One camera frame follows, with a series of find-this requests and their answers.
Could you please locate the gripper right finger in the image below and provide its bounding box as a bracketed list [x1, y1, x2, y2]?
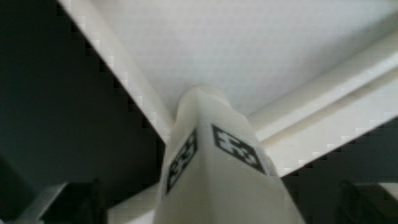
[336, 181, 398, 224]

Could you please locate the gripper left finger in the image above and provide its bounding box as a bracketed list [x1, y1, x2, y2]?
[15, 179, 111, 224]

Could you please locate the white desk leg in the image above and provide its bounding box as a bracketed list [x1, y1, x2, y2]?
[153, 86, 306, 224]

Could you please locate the white desk tabletop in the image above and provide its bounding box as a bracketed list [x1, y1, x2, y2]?
[58, 0, 398, 224]

